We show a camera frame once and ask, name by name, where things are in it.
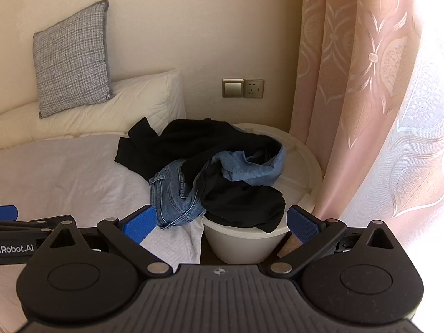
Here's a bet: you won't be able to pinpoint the white round laundry tub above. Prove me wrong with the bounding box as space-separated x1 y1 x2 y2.
201 122 324 265

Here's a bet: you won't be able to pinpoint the blue jeans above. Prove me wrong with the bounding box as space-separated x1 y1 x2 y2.
149 159 209 230

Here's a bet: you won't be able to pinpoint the black garment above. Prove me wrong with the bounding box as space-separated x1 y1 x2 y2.
196 161 287 234
114 118 283 184

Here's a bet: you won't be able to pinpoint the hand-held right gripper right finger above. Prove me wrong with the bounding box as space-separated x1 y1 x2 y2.
269 205 400 279

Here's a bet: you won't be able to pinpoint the blue grey garment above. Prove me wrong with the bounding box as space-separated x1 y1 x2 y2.
208 145 287 185

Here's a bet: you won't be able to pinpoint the grey checked cushion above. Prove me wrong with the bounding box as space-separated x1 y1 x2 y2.
33 0 116 119

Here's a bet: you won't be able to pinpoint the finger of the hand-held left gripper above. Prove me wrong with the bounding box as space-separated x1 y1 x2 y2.
0 205 19 223
0 215 77 240

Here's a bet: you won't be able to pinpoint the beige wall socket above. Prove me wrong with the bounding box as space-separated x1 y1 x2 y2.
244 79 265 99

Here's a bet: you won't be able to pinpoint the pink patterned curtain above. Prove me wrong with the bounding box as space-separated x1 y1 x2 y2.
288 0 444 236

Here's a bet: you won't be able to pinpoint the white bed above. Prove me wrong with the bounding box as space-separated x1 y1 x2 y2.
0 125 205 333

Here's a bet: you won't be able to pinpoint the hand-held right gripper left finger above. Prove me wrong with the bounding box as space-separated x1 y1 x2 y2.
31 205 173 279

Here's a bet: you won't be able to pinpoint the white pillow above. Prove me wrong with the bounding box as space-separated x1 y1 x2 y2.
0 69 187 146

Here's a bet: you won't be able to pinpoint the beige light switch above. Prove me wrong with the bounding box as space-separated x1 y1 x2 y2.
222 79 244 98

